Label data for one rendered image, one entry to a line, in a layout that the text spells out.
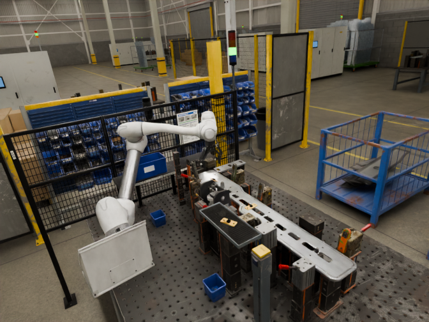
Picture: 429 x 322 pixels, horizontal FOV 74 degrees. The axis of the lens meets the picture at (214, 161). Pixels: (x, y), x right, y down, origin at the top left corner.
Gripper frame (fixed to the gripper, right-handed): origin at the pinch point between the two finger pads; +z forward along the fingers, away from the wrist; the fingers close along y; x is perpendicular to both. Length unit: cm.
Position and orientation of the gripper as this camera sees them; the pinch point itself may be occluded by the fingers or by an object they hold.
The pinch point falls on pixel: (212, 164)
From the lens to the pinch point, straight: 218.9
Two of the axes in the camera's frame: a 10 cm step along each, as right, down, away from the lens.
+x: -5.3, -3.0, 7.9
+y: 8.4, -2.7, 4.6
